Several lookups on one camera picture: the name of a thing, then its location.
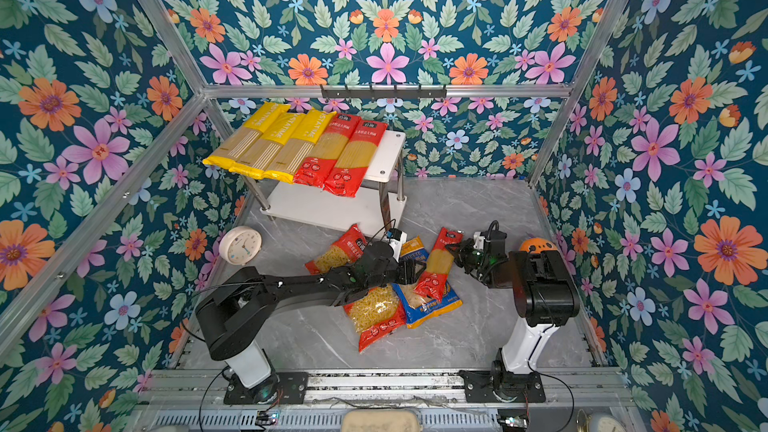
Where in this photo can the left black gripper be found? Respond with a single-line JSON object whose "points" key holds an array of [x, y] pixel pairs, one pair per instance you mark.
{"points": [[406, 265]]}

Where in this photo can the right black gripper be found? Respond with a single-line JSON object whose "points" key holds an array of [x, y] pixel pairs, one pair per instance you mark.
{"points": [[461, 253]]}

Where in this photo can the red macaroni bag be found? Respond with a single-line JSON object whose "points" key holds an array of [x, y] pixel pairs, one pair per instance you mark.
{"points": [[346, 250], [376, 315]]}

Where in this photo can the red spaghetti pack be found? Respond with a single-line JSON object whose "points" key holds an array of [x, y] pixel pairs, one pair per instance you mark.
{"points": [[347, 175], [317, 166], [432, 282]]}

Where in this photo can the yellow spaghetti bag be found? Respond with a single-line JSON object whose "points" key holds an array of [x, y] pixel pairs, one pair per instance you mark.
{"points": [[257, 157], [298, 146], [234, 147]]}

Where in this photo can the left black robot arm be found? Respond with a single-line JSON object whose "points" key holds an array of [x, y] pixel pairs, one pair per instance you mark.
{"points": [[232, 314]]}

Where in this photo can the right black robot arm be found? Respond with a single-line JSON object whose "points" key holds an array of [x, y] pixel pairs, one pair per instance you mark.
{"points": [[545, 299]]}

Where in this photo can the blue orecchiette pasta bag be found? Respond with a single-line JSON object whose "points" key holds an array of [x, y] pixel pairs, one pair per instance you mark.
{"points": [[419, 309]]}

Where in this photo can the white two-tier shelf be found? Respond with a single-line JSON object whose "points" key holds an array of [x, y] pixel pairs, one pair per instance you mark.
{"points": [[380, 199]]}

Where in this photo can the orange shark plush toy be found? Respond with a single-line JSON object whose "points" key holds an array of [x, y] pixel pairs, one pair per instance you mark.
{"points": [[537, 245]]}

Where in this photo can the round cream alarm clock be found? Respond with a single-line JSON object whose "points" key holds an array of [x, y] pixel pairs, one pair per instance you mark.
{"points": [[240, 245]]}

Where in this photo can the beige box at bottom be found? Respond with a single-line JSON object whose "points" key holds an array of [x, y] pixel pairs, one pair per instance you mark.
{"points": [[370, 420]]}

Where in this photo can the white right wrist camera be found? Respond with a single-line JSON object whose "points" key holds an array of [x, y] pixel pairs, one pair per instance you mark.
{"points": [[479, 240]]}

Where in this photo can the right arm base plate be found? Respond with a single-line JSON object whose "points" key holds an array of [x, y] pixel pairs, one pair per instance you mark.
{"points": [[484, 386]]}

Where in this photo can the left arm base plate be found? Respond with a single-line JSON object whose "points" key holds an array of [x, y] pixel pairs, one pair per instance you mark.
{"points": [[279, 388]]}

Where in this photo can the black hook rail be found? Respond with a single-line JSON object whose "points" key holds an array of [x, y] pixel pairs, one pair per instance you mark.
{"points": [[371, 92]]}

